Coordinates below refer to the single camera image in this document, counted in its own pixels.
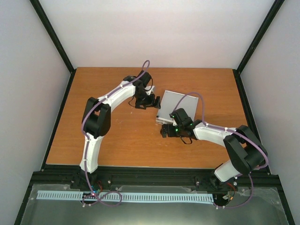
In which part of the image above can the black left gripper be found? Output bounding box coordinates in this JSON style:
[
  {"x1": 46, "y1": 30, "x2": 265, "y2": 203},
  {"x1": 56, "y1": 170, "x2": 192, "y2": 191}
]
[{"x1": 135, "y1": 91, "x2": 161, "y2": 110}]

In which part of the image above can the aluminium poker case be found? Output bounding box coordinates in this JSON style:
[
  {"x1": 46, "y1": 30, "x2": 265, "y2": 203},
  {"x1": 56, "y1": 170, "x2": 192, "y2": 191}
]
[{"x1": 156, "y1": 90, "x2": 199, "y2": 125}]

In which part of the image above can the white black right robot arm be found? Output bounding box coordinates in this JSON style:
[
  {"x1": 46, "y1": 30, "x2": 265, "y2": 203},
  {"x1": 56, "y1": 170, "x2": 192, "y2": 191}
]
[{"x1": 160, "y1": 108, "x2": 269, "y2": 190}]

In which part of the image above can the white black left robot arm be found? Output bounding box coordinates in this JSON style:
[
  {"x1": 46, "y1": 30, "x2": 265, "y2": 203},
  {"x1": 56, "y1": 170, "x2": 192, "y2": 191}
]
[{"x1": 80, "y1": 70, "x2": 161, "y2": 189}]

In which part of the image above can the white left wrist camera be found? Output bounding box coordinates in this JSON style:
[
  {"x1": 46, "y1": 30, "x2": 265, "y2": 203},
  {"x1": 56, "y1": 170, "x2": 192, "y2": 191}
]
[{"x1": 144, "y1": 86, "x2": 155, "y2": 96}]

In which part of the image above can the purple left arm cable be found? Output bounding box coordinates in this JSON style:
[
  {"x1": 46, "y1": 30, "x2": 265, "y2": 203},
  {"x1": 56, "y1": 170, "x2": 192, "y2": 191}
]
[{"x1": 81, "y1": 60, "x2": 122, "y2": 207}]

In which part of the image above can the light blue cable duct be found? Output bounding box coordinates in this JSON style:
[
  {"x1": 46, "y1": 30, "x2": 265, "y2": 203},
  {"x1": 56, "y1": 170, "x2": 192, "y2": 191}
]
[{"x1": 36, "y1": 190, "x2": 214, "y2": 204}]

